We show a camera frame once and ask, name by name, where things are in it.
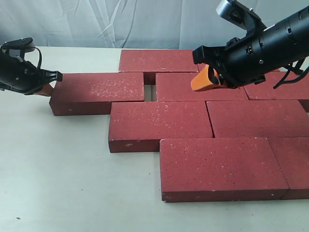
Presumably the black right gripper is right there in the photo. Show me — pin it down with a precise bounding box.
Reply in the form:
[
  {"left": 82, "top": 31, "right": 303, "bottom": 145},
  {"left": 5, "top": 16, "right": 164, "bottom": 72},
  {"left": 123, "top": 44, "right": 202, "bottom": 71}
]
[{"left": 191, "top": 19, "right": 309, "bottom": 91}]

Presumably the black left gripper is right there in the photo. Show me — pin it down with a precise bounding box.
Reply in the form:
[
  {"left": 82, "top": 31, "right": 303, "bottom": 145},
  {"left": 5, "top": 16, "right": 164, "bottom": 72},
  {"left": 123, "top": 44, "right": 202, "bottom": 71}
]
[{"left": 0, "top": 52, "right": 63, "bottom": 96}]

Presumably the red brick pushed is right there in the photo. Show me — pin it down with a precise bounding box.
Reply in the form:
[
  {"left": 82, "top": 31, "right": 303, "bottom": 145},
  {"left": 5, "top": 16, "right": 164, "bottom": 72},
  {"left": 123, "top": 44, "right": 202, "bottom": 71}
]
[{"left": 155, "top": 72, "right": 248, "bottom": 102}]

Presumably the red brick lifted front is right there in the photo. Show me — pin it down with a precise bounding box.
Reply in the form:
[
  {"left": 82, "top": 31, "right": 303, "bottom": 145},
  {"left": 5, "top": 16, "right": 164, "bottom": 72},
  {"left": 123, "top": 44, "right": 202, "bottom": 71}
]
[{"left": 108, "top": 101, "right": 213, "bottom": 153}]

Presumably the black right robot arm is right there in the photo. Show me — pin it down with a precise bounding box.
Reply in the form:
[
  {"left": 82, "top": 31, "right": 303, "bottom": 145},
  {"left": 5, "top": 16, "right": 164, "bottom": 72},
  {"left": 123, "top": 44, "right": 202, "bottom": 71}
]
[{"left": 191, "top": 0, "right": 309, "bottom": 91}]

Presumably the red brick front large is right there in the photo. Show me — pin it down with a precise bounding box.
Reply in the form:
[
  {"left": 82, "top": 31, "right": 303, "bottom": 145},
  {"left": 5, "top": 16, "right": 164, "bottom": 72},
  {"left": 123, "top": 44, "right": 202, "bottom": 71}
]
[{"left": 160, "top": 137, "right": 289, "bottom": 203}]

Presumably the black left cable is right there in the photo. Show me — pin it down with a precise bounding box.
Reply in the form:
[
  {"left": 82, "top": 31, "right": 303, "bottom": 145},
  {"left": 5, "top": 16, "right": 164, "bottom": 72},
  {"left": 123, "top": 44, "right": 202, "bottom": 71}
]
[{"left": 21, "top": 46, "right": 43, "bottom": 73}]

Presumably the black cable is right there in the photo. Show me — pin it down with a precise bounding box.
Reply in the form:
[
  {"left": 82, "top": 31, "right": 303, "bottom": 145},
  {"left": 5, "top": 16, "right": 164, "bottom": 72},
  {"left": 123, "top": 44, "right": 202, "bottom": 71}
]
[
  {"left": 273, "top": 58, "right": 309, "bottom": 89},
  {"left": 21, "top": 46, "right": 43, "bottom": 73}
]

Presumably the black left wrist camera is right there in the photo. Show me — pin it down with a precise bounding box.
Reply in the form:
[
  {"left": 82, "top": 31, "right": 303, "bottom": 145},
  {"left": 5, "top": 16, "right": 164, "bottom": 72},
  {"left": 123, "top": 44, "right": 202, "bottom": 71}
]
[{"left": 0, "top": 37, "right": 35, "bottom": 62}]

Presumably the black right cable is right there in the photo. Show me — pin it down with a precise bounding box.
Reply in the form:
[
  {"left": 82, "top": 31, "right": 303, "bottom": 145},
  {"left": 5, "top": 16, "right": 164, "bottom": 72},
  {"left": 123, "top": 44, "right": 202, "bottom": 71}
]
[{"left": 273, "top": 58, "right": 309, "bottom": 89}]

